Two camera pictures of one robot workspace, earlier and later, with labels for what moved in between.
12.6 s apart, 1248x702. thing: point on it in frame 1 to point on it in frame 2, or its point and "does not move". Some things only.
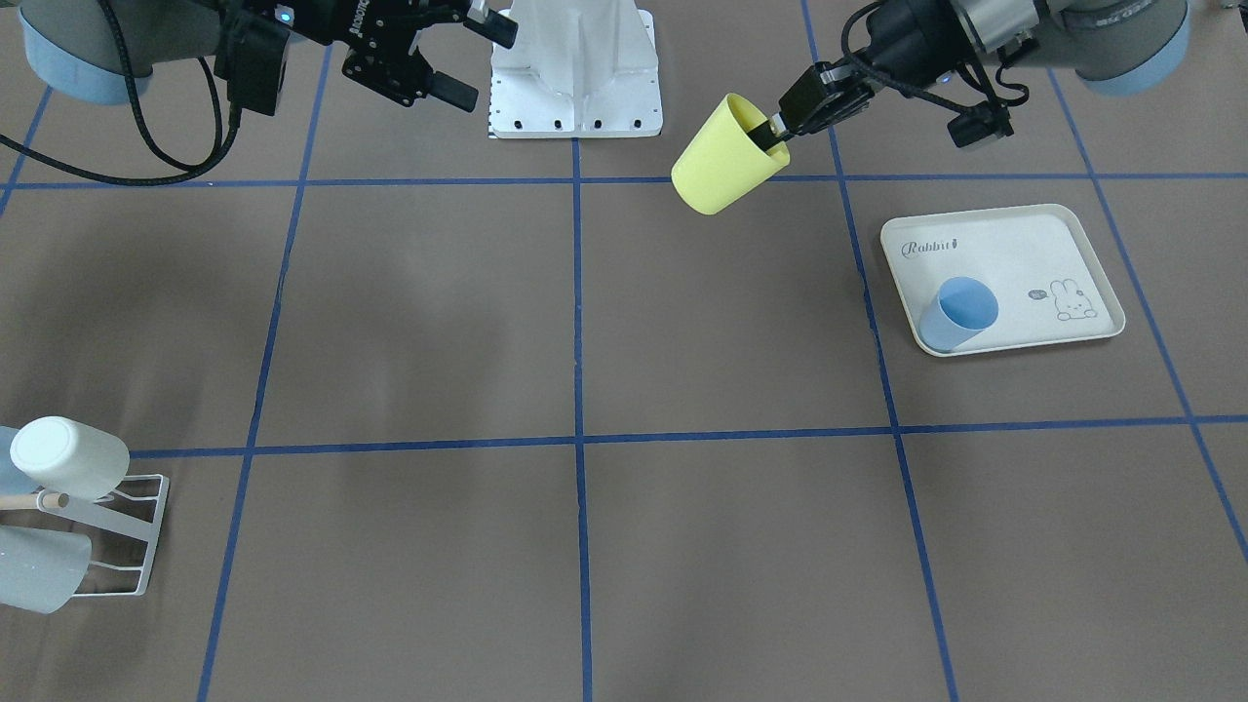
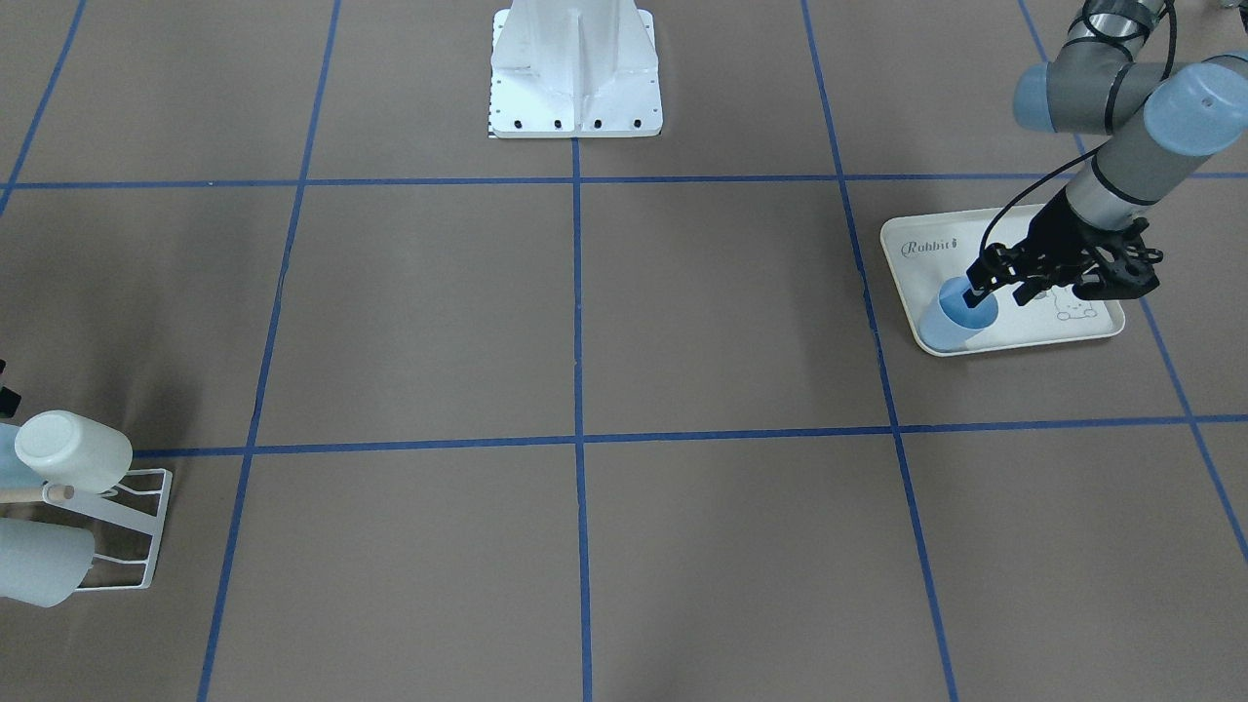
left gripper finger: (771, 133) to (982, 279)
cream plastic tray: (1038, 260) does not move
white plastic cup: (68, 457) does not move
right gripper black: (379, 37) to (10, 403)
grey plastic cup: (40, 568) does not move
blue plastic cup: (962, 308) does not move
